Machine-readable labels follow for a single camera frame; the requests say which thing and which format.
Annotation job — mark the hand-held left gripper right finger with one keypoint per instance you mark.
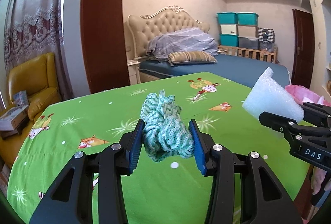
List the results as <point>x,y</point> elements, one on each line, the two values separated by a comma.
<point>197,149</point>

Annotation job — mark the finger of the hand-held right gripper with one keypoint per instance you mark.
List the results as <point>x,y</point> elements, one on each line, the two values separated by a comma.
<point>274,120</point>
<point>319,112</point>

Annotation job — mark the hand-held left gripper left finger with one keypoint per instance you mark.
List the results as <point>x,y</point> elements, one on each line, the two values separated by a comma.
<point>135,149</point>

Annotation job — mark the pink trash bag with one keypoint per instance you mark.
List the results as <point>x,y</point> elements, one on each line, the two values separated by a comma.
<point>307,94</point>

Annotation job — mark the white foam sheet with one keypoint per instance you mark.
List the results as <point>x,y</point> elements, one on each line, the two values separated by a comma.
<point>271,94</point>

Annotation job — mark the teal patterned cloth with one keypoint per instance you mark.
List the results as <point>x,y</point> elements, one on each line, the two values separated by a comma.
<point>168,133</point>

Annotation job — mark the blue bed mattress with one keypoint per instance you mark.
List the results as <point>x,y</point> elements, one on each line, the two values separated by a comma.
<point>238,68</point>

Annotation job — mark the dark wooden door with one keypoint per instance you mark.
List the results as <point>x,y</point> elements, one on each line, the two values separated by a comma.
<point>302,48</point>

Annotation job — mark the green printed tablecloth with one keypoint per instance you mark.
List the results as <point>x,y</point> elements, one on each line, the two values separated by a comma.
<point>77,110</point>

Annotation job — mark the cream nightstand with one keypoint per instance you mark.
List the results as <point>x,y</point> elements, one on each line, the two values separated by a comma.
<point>134,72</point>

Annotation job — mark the grey clear storage box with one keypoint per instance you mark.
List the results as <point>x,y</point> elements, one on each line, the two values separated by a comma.
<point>248,43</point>

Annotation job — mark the houndstooth bag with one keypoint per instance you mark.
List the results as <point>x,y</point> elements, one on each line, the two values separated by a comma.
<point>265,34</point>

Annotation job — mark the striped bolster pillow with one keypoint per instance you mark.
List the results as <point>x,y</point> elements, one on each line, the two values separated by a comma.
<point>194,57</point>

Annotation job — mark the teal storage box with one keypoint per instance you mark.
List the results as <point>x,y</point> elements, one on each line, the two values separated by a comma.
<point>227,18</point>
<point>228,40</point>
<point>247,19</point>

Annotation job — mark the beige storage box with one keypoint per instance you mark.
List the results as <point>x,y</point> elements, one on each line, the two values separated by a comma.
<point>247,31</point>

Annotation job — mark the white storage box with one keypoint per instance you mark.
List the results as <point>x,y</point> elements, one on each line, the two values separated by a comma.
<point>228,29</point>

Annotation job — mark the blue-grey striped duvet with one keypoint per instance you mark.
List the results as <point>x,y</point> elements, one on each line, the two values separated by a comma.
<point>183,43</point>

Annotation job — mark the flat brown box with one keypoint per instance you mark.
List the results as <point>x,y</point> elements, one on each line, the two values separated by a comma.
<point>13,133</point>

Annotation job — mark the small blue white box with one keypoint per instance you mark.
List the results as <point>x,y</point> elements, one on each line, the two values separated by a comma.
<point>20,98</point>

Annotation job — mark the flat white cardboard box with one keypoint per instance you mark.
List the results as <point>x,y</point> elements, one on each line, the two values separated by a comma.
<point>13,116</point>

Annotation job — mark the yellow leather armchair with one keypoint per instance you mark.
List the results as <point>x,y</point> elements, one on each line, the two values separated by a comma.
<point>33,71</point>

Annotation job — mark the beige tufted headboard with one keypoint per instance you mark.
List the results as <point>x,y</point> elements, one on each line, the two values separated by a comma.
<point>160,22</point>

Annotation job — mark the lace-trimmed beige curtain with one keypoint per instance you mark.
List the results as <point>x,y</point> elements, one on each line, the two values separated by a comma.
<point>38,19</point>

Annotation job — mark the red-brown wooden wall panel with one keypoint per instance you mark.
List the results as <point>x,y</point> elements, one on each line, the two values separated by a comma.
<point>103,19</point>

